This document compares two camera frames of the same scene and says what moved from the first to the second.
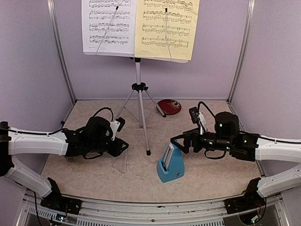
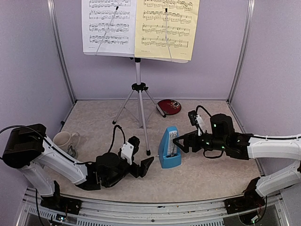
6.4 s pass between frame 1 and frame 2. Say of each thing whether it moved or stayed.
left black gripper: moved
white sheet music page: stayed
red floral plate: stayed
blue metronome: moved
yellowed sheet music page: stayed
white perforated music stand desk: stayed
